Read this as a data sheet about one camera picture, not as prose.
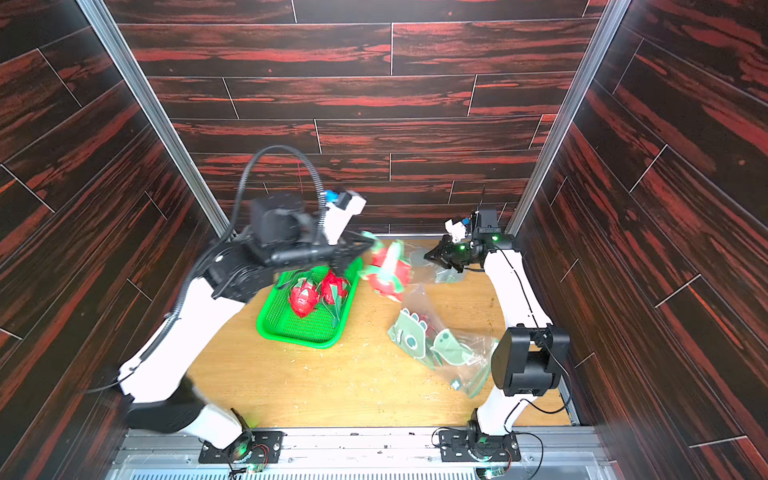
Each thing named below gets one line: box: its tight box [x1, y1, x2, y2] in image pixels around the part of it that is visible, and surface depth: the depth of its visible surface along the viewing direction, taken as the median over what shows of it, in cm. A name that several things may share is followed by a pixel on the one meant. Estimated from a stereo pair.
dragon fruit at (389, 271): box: [358, 232, 413, 303], surface depth 60 cm
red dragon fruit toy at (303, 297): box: [290, 278, 319, 319], surface depth 95 cm
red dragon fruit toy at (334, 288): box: [321, 269, 349, 305], surface depth 96 cm
